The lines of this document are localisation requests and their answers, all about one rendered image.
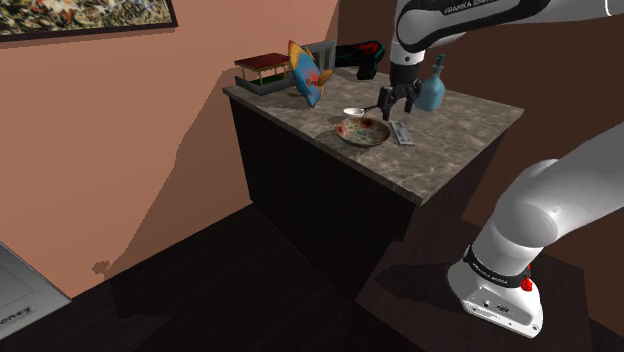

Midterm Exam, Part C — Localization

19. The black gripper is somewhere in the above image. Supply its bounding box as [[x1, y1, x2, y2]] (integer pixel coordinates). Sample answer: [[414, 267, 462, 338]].
[[378, 63, 424, 123]]

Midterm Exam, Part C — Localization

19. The blue glass bottle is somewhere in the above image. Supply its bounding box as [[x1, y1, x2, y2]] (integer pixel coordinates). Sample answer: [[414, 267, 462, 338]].
[[414, 53, 447, 114]]

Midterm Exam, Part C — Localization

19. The grey remote control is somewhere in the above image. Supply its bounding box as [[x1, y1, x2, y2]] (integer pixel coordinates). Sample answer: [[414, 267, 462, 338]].
[[389, 119, 416, 148]]

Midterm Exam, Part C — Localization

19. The patterned ceramic bowl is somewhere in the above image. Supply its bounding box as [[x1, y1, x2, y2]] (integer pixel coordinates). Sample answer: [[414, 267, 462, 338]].
[[334, 116, 392, 149]]

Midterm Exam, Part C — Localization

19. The blue and orange fish figure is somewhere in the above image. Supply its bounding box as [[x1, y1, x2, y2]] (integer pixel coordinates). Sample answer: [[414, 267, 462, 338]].
[[286, 39, 335, 110]]

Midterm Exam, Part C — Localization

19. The dark cabinet with marble top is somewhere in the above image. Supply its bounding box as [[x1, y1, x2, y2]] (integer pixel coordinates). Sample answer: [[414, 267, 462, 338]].
[[222, 65, 525, 300]]

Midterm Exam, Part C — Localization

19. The red-roofed miniature pavilion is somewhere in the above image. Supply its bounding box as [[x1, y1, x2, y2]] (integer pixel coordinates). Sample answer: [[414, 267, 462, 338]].
[[233, 51, 296, 97]]

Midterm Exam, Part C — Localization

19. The dark robot stand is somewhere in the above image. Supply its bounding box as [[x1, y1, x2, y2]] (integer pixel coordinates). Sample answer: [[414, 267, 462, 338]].
[[354, 218, 624, 352]]

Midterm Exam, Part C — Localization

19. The grey appliance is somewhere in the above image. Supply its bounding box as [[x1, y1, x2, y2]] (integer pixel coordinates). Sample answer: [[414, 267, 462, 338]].
[[0, 240, 73, 342]]

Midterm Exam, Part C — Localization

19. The white spoon with black handle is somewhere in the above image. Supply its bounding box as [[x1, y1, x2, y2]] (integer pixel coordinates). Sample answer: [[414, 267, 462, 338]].
[[342, 103, 386, 119]]

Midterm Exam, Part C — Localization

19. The grey picture frame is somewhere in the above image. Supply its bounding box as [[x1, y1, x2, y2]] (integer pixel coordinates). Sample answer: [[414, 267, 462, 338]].
[[303, 39, 338, 75]]

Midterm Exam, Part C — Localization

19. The framed abstract wall picture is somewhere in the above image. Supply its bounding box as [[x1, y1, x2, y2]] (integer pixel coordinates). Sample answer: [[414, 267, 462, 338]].
[[0, 0, 180, 43]]

